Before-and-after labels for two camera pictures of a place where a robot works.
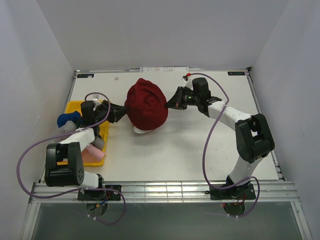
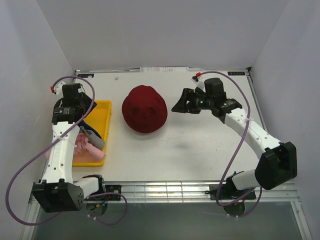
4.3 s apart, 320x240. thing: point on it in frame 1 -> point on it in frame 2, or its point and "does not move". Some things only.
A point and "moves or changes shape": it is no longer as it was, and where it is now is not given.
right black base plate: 244,191 does not move
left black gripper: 116,112 -> 88,101
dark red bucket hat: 145,106 moves or changes shape
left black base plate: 98,195 does not move
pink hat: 92,154 does not move
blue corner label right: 236,73 does not move
